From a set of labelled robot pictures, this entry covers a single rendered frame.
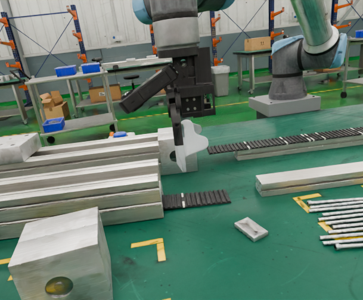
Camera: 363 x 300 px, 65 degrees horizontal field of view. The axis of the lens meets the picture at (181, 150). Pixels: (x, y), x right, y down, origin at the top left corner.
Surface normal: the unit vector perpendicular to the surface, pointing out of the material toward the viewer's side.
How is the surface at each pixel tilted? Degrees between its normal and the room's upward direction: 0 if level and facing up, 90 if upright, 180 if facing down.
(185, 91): 89
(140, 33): 90
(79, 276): 90
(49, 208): 90
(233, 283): 0
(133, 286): 0
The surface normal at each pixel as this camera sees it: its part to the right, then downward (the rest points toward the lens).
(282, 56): -0.65, 0.32
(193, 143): 0.04, 0.06
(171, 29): -0.19, 0.36
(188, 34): 0.54, 0.24
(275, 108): 0.14, 0.34
